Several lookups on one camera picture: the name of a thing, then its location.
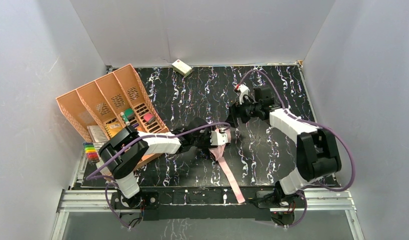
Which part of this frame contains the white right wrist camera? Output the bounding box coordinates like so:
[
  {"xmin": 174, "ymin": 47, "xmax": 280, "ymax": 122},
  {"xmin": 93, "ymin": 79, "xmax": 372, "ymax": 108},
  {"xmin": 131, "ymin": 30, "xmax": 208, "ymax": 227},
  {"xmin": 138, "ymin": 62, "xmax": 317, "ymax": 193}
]
[{"xmin": 234, "ymin": 84, "xmax": 250, "ymax": 105}]

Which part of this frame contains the aluminium frame rail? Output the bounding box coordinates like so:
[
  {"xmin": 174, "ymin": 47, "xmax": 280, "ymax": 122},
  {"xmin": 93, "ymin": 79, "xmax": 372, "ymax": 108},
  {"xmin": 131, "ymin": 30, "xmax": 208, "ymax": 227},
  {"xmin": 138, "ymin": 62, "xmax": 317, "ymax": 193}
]
[{"xmin": 51, "ymin": 141, "xmax": 364, "ymax": 240}]

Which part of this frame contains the orange plastic desk organizer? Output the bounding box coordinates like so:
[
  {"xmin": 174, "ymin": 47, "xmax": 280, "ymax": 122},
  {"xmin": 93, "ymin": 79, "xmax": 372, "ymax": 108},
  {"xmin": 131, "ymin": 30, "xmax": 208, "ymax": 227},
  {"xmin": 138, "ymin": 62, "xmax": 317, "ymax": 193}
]
[{"xmin": 55, "ymin": 63, "xmax": 171, "ymax": 173}]

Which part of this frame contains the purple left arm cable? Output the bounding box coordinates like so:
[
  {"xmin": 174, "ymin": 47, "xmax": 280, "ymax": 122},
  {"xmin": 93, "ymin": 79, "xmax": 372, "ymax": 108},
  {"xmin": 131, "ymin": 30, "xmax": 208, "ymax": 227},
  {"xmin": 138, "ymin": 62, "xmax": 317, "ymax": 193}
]
[{"xmin": 85, "ymin": 121, "xmax": 232, "ymax": 229}]

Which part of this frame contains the black and pink folding umbrella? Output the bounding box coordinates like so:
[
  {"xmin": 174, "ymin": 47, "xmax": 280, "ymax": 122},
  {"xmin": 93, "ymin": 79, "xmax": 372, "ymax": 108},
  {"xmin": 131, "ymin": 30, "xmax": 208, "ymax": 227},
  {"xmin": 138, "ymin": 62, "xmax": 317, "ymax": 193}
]
[{"xmin": 207, "ymin": 128, "xmax": 247, "ymax": 205}]

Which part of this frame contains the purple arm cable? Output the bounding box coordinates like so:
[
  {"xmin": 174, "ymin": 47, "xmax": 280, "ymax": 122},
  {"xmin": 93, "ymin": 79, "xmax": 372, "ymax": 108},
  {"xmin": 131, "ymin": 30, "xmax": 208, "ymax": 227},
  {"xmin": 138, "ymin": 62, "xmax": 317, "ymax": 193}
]
[
  {"xmin": 238, "ymin": 68, "xmax": 357, "ymax": 229},
  {"xmin": 85, "ymin": 121, "xmax": 232, "ymax": 229}
]

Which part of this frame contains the yellow notebook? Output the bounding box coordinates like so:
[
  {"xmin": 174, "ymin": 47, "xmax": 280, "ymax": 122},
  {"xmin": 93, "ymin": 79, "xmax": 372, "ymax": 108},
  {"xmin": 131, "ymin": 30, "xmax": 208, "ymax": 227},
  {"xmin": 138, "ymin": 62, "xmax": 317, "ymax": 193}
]
[{"xmin": 104, "ymin": 119, "xmax": 126, "ymax": 138}]

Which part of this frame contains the white paper pad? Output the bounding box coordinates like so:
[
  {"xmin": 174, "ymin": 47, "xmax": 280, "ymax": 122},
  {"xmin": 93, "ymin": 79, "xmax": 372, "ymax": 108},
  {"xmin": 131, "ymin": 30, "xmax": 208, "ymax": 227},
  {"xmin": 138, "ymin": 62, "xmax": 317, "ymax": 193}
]
[{"xmin": 87, "ymin": 125, "xmax": 108, "ymax": 143}]

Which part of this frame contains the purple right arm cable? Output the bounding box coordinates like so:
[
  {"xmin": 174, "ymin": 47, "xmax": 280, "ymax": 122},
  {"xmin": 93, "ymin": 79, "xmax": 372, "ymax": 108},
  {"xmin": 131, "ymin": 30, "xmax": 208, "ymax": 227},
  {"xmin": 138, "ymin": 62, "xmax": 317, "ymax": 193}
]
[{"xmin": 238, "ymin": 68, "xmax": 357, "ymax": 229}]

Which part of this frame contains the white small box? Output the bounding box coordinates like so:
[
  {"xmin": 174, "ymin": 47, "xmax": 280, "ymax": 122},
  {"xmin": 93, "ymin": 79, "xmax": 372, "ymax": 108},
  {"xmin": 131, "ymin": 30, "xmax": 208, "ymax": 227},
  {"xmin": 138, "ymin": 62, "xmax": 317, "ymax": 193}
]
[{"xmin": 171, "ymin": 59, "xmax": 193, "ymax": 77}]

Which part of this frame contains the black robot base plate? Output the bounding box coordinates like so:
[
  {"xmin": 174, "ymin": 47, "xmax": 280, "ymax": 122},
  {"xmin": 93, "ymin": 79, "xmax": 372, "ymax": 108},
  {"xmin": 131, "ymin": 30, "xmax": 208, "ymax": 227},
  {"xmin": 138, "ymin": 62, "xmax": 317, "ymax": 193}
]
[{"xmin": 109, "ymin": 186, "xmax": 305, "ymax": 224}]

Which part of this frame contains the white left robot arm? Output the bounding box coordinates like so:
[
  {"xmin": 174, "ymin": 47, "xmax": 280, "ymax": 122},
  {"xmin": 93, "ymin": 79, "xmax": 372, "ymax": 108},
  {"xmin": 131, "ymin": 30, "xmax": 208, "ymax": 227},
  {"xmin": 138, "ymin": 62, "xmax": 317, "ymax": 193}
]
[{"xmin": 98, "ymin": 117, "xmax": 231, "ymax": 199}]

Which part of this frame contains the pink eraser block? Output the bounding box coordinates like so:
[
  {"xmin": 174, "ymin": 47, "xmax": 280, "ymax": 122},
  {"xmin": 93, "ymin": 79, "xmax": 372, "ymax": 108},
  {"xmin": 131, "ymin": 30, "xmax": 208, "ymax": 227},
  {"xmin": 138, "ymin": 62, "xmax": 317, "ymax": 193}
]
[{"xmin": 142, "ymin": 112, "xmax": 156, "ymax": 125}]

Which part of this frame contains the colourful marker set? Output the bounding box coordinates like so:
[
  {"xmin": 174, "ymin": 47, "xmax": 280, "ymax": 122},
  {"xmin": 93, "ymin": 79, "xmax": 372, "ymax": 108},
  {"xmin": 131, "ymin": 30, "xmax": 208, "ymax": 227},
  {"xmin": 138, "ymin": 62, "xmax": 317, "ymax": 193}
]
[{"xmin": 82, "ymin": 142, "xmax": 100, "ymax": 164}]

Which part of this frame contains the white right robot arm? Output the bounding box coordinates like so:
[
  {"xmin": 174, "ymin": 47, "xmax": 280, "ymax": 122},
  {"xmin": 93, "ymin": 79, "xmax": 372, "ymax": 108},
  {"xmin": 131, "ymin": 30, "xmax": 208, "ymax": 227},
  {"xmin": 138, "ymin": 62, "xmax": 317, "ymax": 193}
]
[{"xmin": 226, "ymin": 84, "xmax": 342, "ymax": 198}]

